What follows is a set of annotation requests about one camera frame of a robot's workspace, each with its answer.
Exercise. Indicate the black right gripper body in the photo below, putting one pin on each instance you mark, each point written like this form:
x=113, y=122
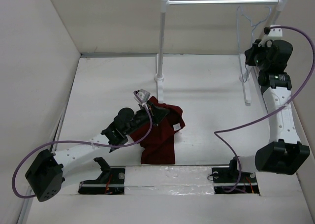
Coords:
x=257, y=55

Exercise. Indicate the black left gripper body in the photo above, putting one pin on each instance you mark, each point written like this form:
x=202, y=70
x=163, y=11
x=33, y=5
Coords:
x=141, y=116

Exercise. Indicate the dark red t shirt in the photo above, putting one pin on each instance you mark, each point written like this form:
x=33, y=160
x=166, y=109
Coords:
x=159, y=144

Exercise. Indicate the light blue wire hanger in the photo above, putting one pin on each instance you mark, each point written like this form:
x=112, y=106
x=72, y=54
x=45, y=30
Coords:
x=245, y=32

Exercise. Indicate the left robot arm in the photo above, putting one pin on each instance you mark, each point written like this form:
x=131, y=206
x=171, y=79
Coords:
x=50, y=172

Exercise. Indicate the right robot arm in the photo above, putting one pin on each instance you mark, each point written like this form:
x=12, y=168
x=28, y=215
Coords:
x=284, y=154

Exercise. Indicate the white clothes rack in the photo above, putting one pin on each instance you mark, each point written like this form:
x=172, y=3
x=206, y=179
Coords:
x=275, y=8

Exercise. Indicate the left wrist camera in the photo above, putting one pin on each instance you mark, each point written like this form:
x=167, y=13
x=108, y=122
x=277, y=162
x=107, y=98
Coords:
x=141, y=96

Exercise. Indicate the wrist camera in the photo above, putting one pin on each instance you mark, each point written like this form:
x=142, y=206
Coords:
x=271, y=33
x=141, y=96

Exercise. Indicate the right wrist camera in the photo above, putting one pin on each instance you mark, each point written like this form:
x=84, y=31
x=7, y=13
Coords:
x=271, y=33

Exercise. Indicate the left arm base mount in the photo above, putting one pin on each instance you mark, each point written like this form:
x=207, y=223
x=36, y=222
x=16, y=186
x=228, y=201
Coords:
x=111, y=181

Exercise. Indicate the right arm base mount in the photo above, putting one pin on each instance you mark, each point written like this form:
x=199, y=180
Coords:
x=225, y=179

